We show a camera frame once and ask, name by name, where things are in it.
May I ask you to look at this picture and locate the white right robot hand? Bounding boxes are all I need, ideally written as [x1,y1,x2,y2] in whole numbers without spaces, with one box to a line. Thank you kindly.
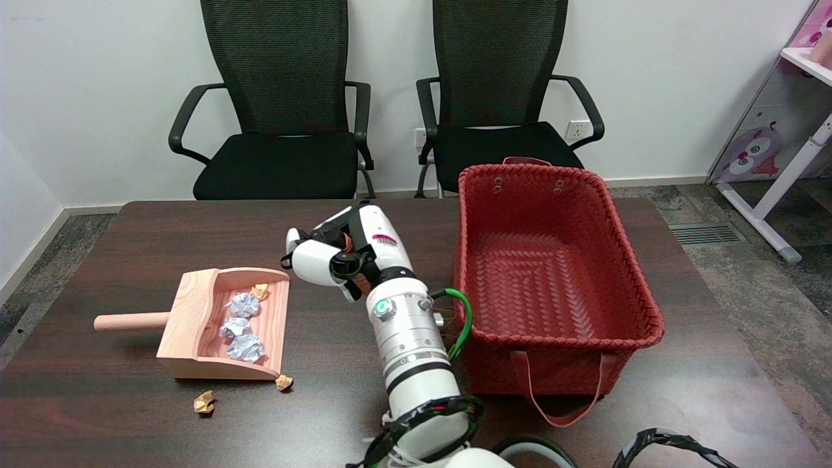
[281,203,417,303]

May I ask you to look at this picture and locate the white paper ball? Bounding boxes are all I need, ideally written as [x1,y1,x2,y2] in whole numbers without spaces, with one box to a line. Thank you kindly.
[225,292,261,319]
[219,317,252,341]
[227,334,267,363]

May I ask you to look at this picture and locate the wooden dustpan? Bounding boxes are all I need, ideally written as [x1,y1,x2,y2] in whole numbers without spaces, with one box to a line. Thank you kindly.
[94,267,291,382]

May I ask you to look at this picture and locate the black mesh office chair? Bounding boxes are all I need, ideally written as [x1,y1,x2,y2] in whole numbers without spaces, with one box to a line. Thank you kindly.
[168,0,376,200]
[416,0,605,199]

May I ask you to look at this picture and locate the red woven basket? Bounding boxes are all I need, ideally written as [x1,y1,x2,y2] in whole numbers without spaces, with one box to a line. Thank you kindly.
[453,156,665,428]

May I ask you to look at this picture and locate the floor vent grille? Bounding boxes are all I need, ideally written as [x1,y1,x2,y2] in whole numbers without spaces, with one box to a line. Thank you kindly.
[668,223,745,246]

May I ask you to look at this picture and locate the pink white shelf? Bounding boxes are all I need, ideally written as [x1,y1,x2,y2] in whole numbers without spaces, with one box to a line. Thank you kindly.
[780,0,832,85]

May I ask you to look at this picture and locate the green cable loop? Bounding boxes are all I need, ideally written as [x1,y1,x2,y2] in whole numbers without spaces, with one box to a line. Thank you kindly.
[445,288,474,362]

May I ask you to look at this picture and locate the white desk leg frame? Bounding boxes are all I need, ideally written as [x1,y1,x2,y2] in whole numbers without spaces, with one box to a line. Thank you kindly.
[717,114,832,264]

